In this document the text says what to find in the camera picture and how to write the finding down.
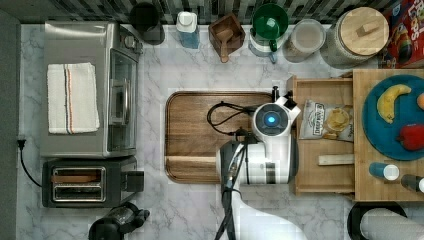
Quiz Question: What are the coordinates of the black lid french press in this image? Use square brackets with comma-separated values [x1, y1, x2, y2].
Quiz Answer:
[88, 202, 150, 240]

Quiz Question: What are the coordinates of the light blue mug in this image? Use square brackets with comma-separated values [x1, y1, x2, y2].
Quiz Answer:
[248, 35, 278, 64]

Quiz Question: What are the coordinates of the wooden cutting board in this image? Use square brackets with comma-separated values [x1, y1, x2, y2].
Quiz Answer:
[164, 91, 272, 184]

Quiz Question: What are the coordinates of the wooden utensil box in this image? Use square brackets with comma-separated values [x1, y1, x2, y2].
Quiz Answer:
[208, 13, 245, 55]

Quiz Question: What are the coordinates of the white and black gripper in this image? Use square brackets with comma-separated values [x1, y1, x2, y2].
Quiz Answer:
[271, 86, 301, 121]

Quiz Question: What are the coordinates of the glass jar with wooden lid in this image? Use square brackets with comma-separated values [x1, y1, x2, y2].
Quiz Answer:
[320, 7, 389, 69]

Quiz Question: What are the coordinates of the stainless steel toaster oven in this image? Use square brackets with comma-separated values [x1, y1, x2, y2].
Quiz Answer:
[40, 21, 143, 158]

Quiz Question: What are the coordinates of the teal plate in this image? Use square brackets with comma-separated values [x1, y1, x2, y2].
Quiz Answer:
[362, 75, 424, 161]

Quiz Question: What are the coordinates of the brown toast slice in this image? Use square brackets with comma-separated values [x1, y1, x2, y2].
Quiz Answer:
[51, 175, 97, 183]

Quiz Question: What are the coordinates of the blue shaker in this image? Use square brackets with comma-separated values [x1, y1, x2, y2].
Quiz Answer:
[369, 162, 400, 181]

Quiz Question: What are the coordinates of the black cup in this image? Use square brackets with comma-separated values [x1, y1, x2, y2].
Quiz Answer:
[130, 2, 165, 45]

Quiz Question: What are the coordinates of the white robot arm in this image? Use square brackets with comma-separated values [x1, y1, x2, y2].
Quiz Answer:
[214, 87, 307, 240]

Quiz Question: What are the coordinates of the wooden spoon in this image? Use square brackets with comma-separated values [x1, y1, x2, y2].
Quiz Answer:
[217, 29, 233, 63]

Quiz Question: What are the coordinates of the green mug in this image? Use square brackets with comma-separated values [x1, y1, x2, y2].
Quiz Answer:
[250, 3, 289, 52]

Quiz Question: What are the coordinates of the chips snack bag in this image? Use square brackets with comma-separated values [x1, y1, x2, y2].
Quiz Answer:
[299, 99, 354, 142]

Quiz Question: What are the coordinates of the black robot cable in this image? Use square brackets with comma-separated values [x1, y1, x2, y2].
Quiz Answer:
[206, 101, 264, 240]

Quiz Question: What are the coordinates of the glass jar of grains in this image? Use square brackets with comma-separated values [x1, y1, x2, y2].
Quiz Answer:
[283, 19, 326, 63]

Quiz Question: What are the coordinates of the black two-slot toaster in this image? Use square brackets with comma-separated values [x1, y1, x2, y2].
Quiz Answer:
[42, 156, 144, 208]

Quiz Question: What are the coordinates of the black paper towel holder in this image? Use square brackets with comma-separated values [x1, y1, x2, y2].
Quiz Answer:
[347, 202, 406, 240]

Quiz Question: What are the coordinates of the black power plug cord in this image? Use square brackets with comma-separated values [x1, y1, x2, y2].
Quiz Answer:
[16, 138, 43, 188]

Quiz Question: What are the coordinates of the yellow banana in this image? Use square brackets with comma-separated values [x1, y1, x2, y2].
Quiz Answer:
[377, 84, 412, 124]

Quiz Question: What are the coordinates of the blue bottle white cap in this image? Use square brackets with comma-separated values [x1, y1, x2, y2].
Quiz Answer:
[176, 11, 199, 49]

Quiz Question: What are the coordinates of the small wooden block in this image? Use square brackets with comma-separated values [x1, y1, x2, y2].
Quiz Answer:
[318, 154, 354, 166]

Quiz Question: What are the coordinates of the white striped folded towel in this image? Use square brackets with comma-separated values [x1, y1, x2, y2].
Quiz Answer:
[47, 62, 100, 134]

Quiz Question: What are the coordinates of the red bell pepper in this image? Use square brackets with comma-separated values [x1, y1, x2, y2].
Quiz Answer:
[396, 124, 424, 151]

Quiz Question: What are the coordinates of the grey shaker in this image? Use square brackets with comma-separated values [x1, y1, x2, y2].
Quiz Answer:
[401, 174, 424, 193]

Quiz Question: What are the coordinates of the orange fruit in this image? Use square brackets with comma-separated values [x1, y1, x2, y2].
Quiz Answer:
[417, 93, 424, 110]

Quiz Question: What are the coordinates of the wooden drawer cabinet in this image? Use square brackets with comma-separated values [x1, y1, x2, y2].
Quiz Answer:
[352, 69, 423, 202]

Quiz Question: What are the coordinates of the froot loops cereal box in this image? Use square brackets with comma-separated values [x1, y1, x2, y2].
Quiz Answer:
[379, 0, 424, 69]

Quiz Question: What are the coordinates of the white paper towel roll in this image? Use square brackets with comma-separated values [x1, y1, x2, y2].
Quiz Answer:
[360, 208, 424, 240]

